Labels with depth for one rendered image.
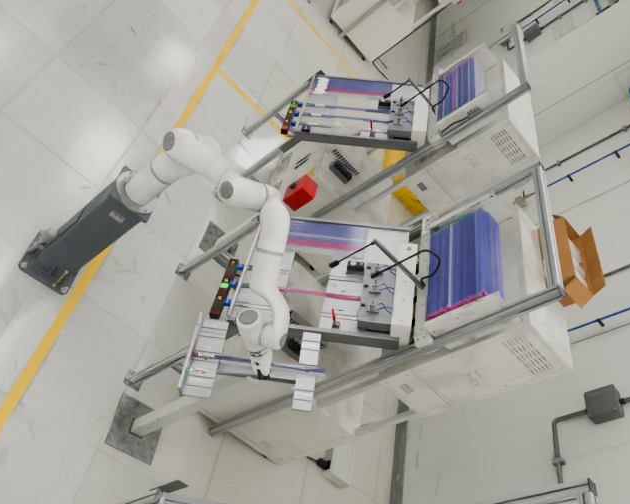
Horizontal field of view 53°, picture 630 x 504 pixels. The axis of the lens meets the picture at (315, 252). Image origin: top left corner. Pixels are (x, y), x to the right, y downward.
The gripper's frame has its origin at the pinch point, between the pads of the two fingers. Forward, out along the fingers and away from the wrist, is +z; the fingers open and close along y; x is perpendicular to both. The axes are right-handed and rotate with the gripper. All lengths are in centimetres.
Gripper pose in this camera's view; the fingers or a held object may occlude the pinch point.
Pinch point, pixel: (265, 372)
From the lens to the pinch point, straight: 225.2
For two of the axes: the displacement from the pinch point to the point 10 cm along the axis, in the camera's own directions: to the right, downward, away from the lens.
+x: -9.9, 0.0, 1.6
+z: 1.1, 6.9, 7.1
